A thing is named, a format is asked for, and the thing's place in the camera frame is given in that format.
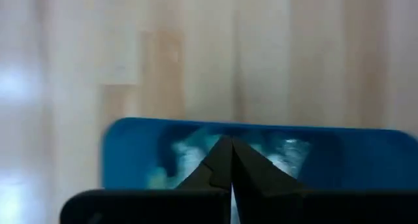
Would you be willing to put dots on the teal plastic bin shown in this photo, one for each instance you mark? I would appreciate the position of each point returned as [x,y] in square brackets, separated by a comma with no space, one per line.
[130,152]

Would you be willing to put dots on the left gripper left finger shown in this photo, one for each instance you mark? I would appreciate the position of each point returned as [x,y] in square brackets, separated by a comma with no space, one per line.
[147,206]

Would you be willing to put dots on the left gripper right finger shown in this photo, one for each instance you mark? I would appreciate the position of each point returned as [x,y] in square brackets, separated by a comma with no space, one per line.
[310,206]

